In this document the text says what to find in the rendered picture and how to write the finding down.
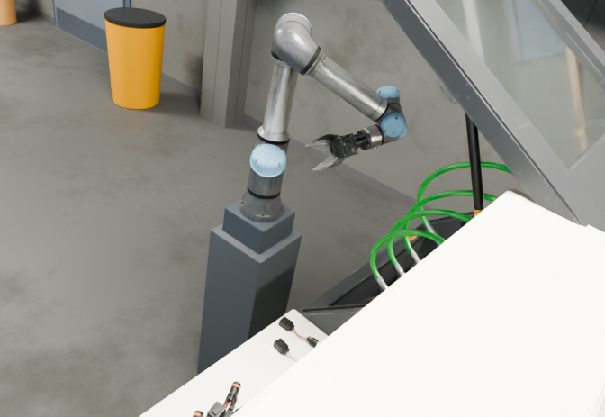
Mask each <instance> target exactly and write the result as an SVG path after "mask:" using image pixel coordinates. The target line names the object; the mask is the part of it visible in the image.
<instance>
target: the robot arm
mask: <svg viewBox="0 0 605 417"><path fill-rule="evenodd" d="M272 44H273V45H272V51H271V57H272V58H273V59H274V61H275V63H274V67H273V73H272V78H271V83H270V88H269V94H268V98H267V104H266V113H265V119H264V124H263V125H262V126H261V127H259V128H258V130H257V139H256V144H255V149H254V150H253V152H252V155H251V157H250V168H249V174H248V187H247V190H246V192H245V194H244V195H243V197H242V198H241V200H240V204H239V210H240V212H241V214H242V215H243V216H245V217H246V218H247V219H249V220H251V221H253V222H274V221H276V220H277V219H279V218H280V217H281V215H282V211H283V205H282V202H281V196H280V193H281V188H282V183H283V177H284V169H285V166H286V153H287V150H288V145H289V140H290V133H289V131H288V130H287V128H288V123H289V119H290V114H291V111H292V106H293V98H294V93H295V88H296V85H297V80H298V76H299V73H300V74H302V75H303V76H307V75H309V76H310V77H312V78H313V79H315V80H316V81H318V82H319V83H321V84H322V85H323V86H325V87H327V88H328V89H329V90H330V91H331V92H333V93H334V94H335V95H337V96H339V97H340V98H341V99H343V100H344V101H346V102H347V103H348V104H350V105H352V106H353V107H354V108H356V109H357V110H358V111H359V112H360V113H362V114H364V115H365V116H367V117H368V118H369V119H371V120H372V121H374V122H375V123H377V124H375V125H371V126H368V127H365V128H363V129H362V130H360V131H357V134H355V135H353V133H350V134H347V135H344V136H341V135H340V136H338V135H334V134H327V135H324V136H322V137H319V138H318V139H316V140H314V141H310V142H309V143H307V144H306V145H305V146H304V147H306V148H310V147H312V146H315V147H317V146H319V145H320V146H322V147H327V146H329V147H330V153H331V154H332V155H334V156H335V158H333V157H327V158H326V160H325V161H324V162H321V163H320V164H319V165H318V166H315V167H314V168H312V170H322V169H325V168H331V167H336V166H337V165H339V164H341V163H342V161H343V160H344V159H345V158H347V157H350V156H353V155H356V154H358V150H357V149H358V148H361V149H362V150H370V149H372V148H375V150H376V149H377V147H378V146H381V145H384V144H386V143H389V142H392V141H397V140H399V139H401V138H403V137H405V136H406V134H407V131H408V127H407V126H406V124H407V123H406V119H405V116H404V115H403V112H402V107H401V105H400V93H399V89H398V88H397V87H395V86H383V87H381V88H379V89H378V90H377V92H375V91H374V90H372V89H371V88H370V87H368V86H366V85H365V84H364V83H362V82H361V81H360V80H358V79H357V78H356V77H354V76H352V75H351V74H350V73H348V72H347V71H346V70H345V69H344V68H342V67H341V66H340V65H338V64H337V63H335V62H334V61H333V60H331V59H330V58H328V57H327V56H326V55H324V54H323V52H322V48H321V47H320V46H318V45H317V44H316V43H315V42H314V41H313V40H312V27H311V25H310V23H309V21H308V20H307V19H306V18H305V17H304V16H303V15H301V14H297V13H289V14H285V15H284V16H282V17H281V18H280V19H279V20H278V21H277V23H276V25H275V32H274V34H273V38H272ZM356 150H357V151H356Z"/></svg>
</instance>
